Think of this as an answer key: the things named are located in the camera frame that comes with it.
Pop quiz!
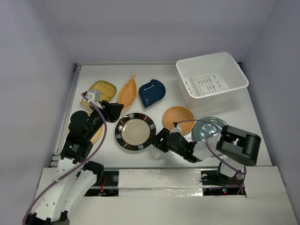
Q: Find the yellow green bamboo-pattern plate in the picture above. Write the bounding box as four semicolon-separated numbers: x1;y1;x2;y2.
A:
84;80;117;104

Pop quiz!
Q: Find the white front panel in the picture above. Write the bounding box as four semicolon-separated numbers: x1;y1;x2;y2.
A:
70;166;297;225

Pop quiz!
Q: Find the white plastic bin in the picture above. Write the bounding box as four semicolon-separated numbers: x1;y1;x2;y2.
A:
176;52;249;109

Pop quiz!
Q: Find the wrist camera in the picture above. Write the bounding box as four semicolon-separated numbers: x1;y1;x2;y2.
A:
170;124;182;134
85;89;100;103

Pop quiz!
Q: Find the orange woven round plate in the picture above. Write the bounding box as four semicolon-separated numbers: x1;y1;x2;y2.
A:
163;106;195;135

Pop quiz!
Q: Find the orange leaf-shaped plate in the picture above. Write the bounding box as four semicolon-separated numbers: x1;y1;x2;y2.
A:
117;75;137;111

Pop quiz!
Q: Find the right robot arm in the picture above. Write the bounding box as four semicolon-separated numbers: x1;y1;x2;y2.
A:
150;122;261;186

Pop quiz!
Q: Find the striped rim round plate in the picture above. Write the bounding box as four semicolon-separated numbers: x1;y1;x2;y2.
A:
114;113;156;151

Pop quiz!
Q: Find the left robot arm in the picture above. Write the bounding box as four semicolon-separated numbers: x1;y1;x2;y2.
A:
22;100;124;225

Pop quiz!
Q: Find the yellow round plate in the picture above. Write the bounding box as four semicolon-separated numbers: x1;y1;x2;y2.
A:
67;112;104;144

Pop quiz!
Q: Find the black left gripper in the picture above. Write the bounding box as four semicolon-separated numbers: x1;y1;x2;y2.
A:
85;100;123;140

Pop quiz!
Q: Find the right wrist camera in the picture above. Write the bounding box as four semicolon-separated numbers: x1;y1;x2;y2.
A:
170;124;182;134

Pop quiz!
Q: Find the dark blue leaf dish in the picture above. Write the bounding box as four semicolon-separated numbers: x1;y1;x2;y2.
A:
139;79;166;108

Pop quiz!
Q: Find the teal round ceramic plate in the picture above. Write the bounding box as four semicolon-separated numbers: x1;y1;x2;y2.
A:
191;117;228;142

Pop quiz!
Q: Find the aluminium side rail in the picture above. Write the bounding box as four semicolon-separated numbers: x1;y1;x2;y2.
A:
49;63;82;168

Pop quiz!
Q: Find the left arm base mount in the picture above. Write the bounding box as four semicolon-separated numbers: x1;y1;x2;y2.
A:
84;170;119;197

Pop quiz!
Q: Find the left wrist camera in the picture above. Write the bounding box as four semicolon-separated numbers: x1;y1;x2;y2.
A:
85;89;100;103

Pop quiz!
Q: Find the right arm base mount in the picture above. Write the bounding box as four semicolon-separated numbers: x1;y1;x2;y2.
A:
199;170;246;196

